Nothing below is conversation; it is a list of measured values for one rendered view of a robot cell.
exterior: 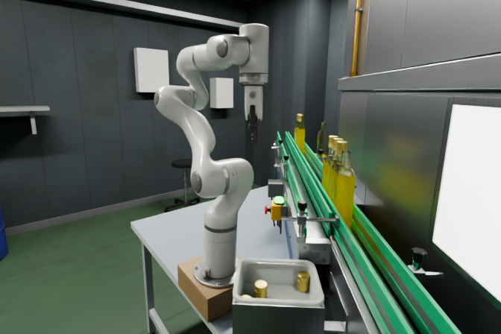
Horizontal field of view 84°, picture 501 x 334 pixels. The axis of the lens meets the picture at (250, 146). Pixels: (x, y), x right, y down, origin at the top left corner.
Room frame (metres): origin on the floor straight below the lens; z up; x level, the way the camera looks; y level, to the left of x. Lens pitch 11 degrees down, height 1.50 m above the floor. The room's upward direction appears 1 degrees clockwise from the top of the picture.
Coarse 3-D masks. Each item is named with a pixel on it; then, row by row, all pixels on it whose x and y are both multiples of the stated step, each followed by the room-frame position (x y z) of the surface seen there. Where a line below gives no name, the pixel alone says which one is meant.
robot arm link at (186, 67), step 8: (184, 48) 1.08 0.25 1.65; (192, 48) 1.02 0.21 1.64; (184, 56) 1.05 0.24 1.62; (184, 64) 1.06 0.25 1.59; (192, 64) 1.02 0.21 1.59; (184, 72) 1.08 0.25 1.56; (192, 72) 1.08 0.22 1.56; (192, 80) 1.10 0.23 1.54; (200, 80) 1.12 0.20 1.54; (192, 88) 1.15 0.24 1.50; (200, 88) 1.13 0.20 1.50; (200, 96) 1.15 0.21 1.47; (208, 96) 1.18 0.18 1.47; (200, 104) 1.16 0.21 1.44
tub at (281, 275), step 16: (240, 272) 0.69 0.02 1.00; (256, 272) 0.73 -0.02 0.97; (272, 272) 0.73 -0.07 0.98; (288, 272) 0.73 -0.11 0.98; (240, 288) 0.66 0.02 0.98; (272, 288) 0.71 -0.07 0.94; (288, 288) 0.71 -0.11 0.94; (320, 288) 0.62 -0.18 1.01; (272, 304) 0.57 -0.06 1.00; (288, 304) 0.57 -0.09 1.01; (304, 304) 0.57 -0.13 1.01; (320, 304) 0.57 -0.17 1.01
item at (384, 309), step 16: (304, 160) 1.46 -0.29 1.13; (336, 240) 0.77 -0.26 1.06; (352, 240) 0.64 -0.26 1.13; (352, 256) 0.64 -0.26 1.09; (352, 272) 0.62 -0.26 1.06; (368, 272) 0.52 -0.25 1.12; (368, 288) 0.52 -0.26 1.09; (384, 288) 0.46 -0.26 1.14; (368, 304) 0.51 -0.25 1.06; (384, 304) 0.44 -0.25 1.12; (384, 320) 0.44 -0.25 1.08; (400, 320) 0.39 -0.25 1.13
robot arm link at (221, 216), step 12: (228, 168) 0.90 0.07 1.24; (240, 168) 0.92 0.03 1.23; (252, 168) 0.97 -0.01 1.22; (240, 180) 0.91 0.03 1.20; (252, 180) 0.95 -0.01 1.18; (228, 192) 0.90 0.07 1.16; (240, 192) 0.92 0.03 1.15; (216, 204) 0.92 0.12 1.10; (228, 204) 0.91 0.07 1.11; (240, 204) 0.91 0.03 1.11; (204, 216) 0.91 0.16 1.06; (216, 216) 0.88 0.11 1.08; (228, 216) 0.88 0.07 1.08; (216, 228) 0.87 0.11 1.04; (228, 228) 0.88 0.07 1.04
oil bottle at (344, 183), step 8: (336, 168) 0.88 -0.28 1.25; (344, 168) 0.85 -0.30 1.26; (352, 168) 0.86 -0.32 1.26; (336, 176) 0.87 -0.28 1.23; (344, 176) 0.85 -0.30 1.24; (352, 176) 0.85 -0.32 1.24; (336, 184) 0.86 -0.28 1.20; (344, 184) 0.85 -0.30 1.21; (352, 184) 0.85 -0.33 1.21; (336, 192) 0.85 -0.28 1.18; (344, 192) 0.85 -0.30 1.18; (352, 192) 0.85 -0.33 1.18; (336, 200) 0.85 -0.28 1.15; (344, 200) 0.85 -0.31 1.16; (352, 200) 0.85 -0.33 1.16; (336, 208) 0.85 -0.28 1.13; (344, 208) 0.85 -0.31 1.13; (352, 208) 0.85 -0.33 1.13; (344, 216) 0.85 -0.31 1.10
